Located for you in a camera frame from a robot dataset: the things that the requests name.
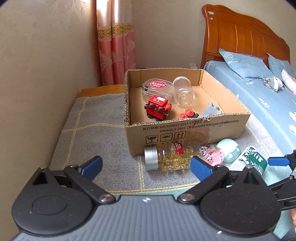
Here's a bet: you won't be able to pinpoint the pink transparent toy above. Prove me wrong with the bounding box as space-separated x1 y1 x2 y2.
201 146 224 166

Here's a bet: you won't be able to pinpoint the white medical bottle green label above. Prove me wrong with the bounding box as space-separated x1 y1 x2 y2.
228 146 268 176

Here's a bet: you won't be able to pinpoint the jar of golden capsules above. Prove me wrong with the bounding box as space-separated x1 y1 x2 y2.
144 142 202 171

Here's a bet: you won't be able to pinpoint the mint green egg-shaped case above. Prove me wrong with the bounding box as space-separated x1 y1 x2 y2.
216 138 240 163

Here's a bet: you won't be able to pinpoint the black fidget cube red buttons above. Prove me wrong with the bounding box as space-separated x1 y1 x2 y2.
178 109 199 119

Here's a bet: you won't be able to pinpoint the grey mouse figurine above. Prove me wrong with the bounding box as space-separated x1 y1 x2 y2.
199 102 222 118

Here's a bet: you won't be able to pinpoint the red toy train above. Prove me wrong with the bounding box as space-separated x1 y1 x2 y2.
144 95 171 121

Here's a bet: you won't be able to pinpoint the clear plastic cup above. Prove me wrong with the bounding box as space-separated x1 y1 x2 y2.
173 76 195 107

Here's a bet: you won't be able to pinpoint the clear container with red label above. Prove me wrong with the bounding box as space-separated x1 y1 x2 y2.
142 78 173 103

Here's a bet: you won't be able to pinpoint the person's right hand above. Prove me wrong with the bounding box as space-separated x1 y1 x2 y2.
290 209 296 232

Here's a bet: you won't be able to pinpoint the blue floral bedsheet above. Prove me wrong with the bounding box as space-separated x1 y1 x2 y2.
204 61 295 154

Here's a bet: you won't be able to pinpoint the open cardboard box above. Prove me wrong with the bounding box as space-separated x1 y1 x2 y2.
124 68 250 156

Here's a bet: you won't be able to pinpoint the crumpled grey cloth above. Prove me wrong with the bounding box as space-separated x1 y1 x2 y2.
262 76 283 92

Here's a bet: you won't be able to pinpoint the pink pillow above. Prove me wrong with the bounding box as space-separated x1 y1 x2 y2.
281 69 296 95

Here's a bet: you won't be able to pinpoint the blue pillow far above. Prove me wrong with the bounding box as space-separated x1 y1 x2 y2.
267 54 293 80

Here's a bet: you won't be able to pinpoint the blue pillow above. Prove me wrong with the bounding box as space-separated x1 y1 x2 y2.
219 48 273 80
267 54 293 80

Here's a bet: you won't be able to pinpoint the blue pillow near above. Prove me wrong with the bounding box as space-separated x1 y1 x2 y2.
219 48 273 80

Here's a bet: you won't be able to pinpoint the pink curtain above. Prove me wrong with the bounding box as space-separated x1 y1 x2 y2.
96 0 136 85

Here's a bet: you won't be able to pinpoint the wooden headboard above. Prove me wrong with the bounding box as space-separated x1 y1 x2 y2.
201 4 290 68

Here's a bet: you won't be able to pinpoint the white wall socket plug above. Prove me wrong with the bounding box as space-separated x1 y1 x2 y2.
190 63 198 69

